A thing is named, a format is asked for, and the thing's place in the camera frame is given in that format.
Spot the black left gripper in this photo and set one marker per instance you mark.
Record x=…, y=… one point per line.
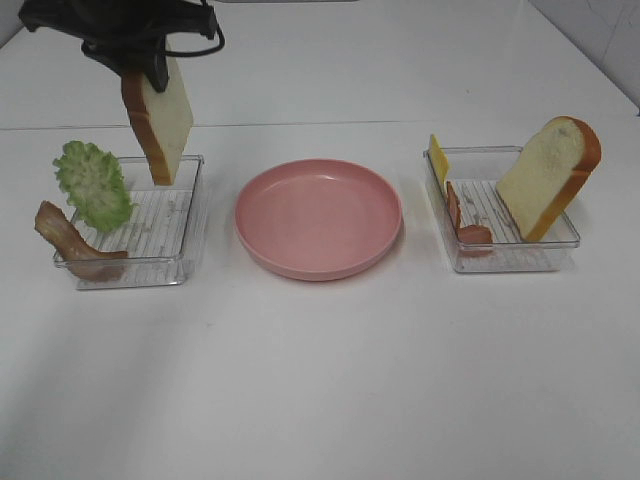
x=120, y=23

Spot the bread slice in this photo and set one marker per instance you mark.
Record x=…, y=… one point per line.
x=161, y=122
x=549, y=172

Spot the green lettuce leaf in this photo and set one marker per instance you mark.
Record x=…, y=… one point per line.
x=94, y=184

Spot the brown bacon strip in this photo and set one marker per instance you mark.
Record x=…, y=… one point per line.
x=70, y=240

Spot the pink bacon strip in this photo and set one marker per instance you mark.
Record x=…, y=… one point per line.
x=472, y=234

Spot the left clear plastic tray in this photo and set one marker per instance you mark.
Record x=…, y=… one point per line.
x=164, y=238

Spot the clear plastic tray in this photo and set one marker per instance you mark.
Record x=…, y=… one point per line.
x=164, y=238
x=473, y=173

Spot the pink round plate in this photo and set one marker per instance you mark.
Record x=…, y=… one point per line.
x=318, y=219

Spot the yellow cheese slice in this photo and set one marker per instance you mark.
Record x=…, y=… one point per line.
x=439, y=162

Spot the right clear plastic tray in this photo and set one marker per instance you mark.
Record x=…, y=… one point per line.
x=473, y=173

